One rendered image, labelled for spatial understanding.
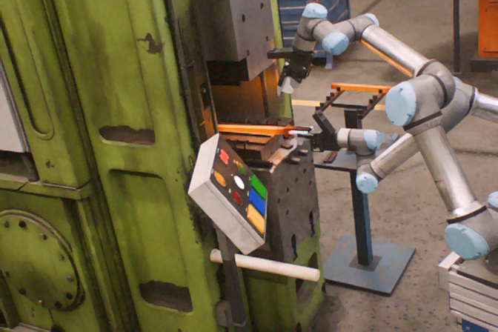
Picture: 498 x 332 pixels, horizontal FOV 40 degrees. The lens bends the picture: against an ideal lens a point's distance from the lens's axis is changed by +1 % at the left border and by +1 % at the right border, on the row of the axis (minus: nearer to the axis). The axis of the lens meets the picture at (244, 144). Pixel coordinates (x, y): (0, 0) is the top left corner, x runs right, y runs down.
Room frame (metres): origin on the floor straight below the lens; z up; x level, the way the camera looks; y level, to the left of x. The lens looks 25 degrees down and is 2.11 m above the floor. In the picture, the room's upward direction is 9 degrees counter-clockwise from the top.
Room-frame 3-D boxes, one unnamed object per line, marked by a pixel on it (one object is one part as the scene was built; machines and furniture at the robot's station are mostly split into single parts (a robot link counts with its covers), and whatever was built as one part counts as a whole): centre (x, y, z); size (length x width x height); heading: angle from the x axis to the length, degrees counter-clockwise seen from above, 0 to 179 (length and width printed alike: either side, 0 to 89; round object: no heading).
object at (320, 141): (2.36, -0.32, 0.99); 0.12 x 0.08 x 0.09; 58
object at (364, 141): (2.27, -0.45, 1.00); 0.11 x 0.08 x 0.09; 58
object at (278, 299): (2.62, 0.05, 0.23); 0.55 x 0.37 x 0.47; 58
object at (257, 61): (2.57, 0.07, 1.32); 0.42 x 0.20 x 0.10; 58
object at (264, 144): (2.57, 0.07, 0.96); 0.42 x 0.20 x 0.09; 58
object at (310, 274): (2.12, 0.00, 0.62); 0.44 x 0.05 x 0.05; 58
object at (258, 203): (1.93, -0.01, 1.01); 0.07 x 0.05 x 0.07; 173
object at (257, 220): (1.83, 0.01, 1.01); 0.07 x 0.05 x 0.07; 173
